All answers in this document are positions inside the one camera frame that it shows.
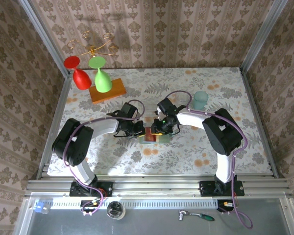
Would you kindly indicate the green leather card holder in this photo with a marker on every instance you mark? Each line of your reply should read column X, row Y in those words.
column 165, row 139

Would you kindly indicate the red credit card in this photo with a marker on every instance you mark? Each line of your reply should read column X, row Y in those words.
column 149, row 135

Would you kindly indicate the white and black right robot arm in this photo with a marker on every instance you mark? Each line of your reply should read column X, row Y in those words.
column 223, row 132

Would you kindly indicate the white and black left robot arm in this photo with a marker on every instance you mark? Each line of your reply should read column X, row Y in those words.
column 71, row 144

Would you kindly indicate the clear acrylic tray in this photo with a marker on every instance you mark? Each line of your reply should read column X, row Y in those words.
column 149, row 109

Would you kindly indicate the floral patterned table cover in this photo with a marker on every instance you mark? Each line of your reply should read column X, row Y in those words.
column 161, row 159

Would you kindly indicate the clear plastic cup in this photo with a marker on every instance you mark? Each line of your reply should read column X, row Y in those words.
column 182, row 98

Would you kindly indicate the frosted teal cup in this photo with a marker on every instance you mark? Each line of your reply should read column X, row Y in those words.
column 200, row 101

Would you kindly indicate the orange wooden block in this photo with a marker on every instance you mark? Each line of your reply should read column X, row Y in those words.
column 112, row 89

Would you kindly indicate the green plastic wine glass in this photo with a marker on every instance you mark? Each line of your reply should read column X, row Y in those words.
column 103, row 82

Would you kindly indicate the red plastic wine glass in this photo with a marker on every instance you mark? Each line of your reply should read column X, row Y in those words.
column 82, row 79

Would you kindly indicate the grey metal shelf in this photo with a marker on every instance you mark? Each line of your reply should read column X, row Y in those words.
column 149, row 225

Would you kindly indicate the blue and clear plastic clip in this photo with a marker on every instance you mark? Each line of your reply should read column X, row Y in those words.
column 40, row 208

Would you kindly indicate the aluminium frame cross rail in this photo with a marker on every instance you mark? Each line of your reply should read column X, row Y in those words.
column 156, row 186

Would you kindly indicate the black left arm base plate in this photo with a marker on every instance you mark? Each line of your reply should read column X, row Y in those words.
column 105, row 188

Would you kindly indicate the aluminium frame side rail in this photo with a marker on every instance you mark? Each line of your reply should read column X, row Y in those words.
column 252, row 102
column 61, row 102

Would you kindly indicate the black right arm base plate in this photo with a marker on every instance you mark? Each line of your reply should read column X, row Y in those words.
column 207, row 189

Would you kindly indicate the black bracket with yellow connector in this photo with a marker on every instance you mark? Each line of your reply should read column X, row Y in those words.
column 85, row 203
column 220, row 208

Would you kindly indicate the aluminium frame post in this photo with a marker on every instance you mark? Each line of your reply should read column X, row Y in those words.
column 46, row 36
column 264, row 36

